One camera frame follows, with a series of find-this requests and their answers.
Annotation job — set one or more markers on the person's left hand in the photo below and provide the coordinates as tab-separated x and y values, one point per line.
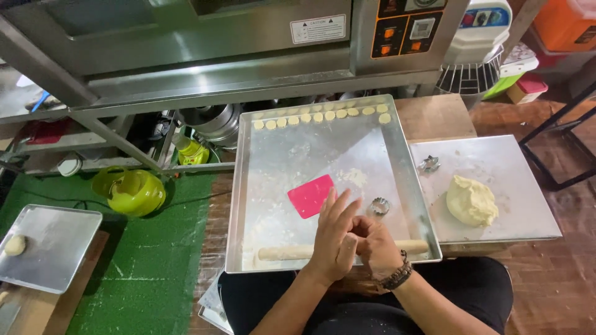
328	242

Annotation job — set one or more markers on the person's right hand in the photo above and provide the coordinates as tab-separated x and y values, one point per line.
379	251

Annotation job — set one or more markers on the person's right fingers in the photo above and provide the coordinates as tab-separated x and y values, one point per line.
368	230

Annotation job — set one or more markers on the round fluted metal cookie cutter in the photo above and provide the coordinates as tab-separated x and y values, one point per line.
380	206

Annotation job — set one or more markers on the heap of dough crumbs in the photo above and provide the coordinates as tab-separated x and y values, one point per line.
353	177

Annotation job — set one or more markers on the pink plastic dough scraper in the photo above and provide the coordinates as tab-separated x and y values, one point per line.
308	196

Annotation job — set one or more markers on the wooden rolling pin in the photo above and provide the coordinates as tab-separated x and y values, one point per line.
284	252

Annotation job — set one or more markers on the star-shaped metal cookie cutter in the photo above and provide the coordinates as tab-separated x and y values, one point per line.
429	163

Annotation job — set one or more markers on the large yellow dough lump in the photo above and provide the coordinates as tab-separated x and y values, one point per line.
471	201

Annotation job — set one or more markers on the large metal baking tray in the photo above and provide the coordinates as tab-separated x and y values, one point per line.
288	153

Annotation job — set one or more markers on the row of round dough cookies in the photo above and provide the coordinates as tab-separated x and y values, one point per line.
318	117

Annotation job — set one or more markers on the flat metal baking sheet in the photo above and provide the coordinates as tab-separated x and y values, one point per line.
507	163

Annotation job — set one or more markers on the stainless steel pots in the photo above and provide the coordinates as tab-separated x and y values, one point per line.
215	122

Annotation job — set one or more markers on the yellow plastic bottle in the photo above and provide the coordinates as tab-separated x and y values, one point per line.
192	151

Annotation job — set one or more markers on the green and white plastic container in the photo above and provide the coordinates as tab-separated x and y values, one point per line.
507	74

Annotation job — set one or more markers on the white stand mixer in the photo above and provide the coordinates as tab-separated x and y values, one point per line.
477	46

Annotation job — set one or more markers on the red-lidded plastic box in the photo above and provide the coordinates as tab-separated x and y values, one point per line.
528	88

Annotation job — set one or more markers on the green artificial turf mat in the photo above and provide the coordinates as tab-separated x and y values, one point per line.
149	270

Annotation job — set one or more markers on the lime green gas cylinder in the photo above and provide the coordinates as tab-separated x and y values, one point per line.
132	193

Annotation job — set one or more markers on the stainless steel oven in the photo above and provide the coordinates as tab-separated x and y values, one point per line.
209	42

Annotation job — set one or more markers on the orange plastic container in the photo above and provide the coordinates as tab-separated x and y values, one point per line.
565	25

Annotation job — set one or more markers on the metal oven stand with clutter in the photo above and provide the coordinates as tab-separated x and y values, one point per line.
93	139

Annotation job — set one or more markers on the small metal baking tray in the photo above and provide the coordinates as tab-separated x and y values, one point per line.
56	246

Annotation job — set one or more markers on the wooden board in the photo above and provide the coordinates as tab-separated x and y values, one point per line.
32	311

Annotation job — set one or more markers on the small dough ball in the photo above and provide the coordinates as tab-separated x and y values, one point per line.
15	245

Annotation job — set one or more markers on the black metal frame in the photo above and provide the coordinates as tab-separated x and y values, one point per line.
558	139

